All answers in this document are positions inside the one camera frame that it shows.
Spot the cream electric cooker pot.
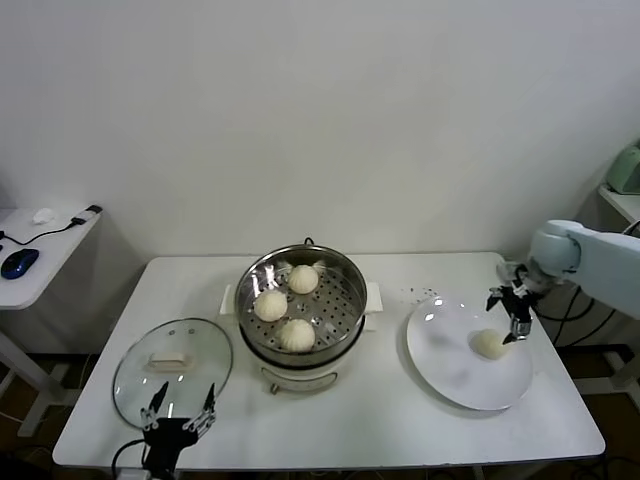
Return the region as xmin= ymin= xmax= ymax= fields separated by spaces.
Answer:
xmin=221 ymin=282 xmax=385 ymax=396

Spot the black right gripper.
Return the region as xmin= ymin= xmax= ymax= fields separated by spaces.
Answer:
xmin=485 ymin=278 xmax=539 ymax=347

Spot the white round plate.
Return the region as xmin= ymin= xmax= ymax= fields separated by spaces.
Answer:
xmin=405 ymin=297 xmax=534 ymax=412

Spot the blue computer mouse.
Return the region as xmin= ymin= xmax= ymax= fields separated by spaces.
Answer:
xmin=0 ymin=248 xmax=40 ymax=280

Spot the stainless steel steamer basket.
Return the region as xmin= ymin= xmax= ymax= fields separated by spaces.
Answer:
xmin=234 ymin=244 xmax=369 ymax=364

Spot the white side table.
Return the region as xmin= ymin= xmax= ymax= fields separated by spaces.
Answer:
xmin=0 ymin=204 xmax=147 ymax=436
xmin=574 ymin=187 xmax=640 ymax=396

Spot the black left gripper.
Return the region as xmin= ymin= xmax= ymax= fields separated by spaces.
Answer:
xmin=139 ymin=381 xmax=217 ymax=472

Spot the mint green appliance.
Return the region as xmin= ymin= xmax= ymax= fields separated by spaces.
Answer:
xmin=604 ymin=144 xmax=640 ymax=196

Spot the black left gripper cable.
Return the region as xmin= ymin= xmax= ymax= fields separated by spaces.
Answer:
xmin=110 ymin=438 xmax=147 ymax=474

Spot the glass lid cream handle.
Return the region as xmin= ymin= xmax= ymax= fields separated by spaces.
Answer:
xmin=112 ymin=317 xmax=235 ymax=431

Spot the black cable with adapter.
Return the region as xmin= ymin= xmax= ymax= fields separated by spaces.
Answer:
xmin=0 ymin=203 xmax=105 ymax=247

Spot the white steamed baozi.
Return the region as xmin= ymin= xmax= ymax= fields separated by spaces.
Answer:
xmin=253 ymin=291 xmax=289 ymax=322
xmin=472 ymin=328 xmax=514 ymax=360
xmin=287 ymin=264 xmax=320 ymax=295
xmin=277 ymin=318 xmax=316 ymax=353

